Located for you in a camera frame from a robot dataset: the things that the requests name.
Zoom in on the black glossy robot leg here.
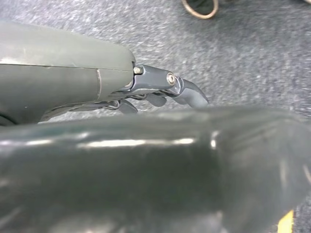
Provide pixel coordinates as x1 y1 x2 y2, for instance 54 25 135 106
0 106 311 233

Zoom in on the person's foot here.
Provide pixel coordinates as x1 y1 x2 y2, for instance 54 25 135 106
181 0 220 20

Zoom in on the yellow floor tape strip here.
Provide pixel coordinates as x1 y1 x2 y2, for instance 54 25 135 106
278 210 294 233

